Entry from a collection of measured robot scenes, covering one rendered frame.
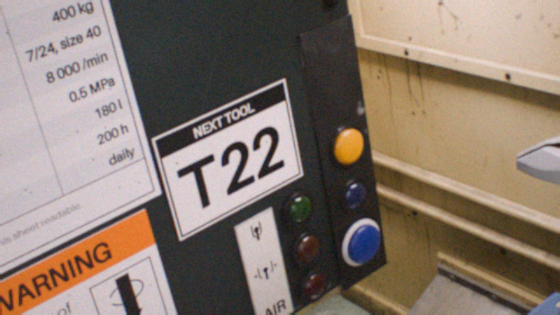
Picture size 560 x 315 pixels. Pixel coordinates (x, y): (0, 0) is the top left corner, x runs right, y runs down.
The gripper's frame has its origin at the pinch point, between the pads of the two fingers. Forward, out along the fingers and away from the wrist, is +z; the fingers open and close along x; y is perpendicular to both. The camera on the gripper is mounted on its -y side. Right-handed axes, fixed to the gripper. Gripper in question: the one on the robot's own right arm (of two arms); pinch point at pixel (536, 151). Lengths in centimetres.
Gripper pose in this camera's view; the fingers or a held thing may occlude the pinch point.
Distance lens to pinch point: 52.3
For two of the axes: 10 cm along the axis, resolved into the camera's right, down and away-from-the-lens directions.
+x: 3.7, -4.7, 8.0
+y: 1.7, 8.8, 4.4
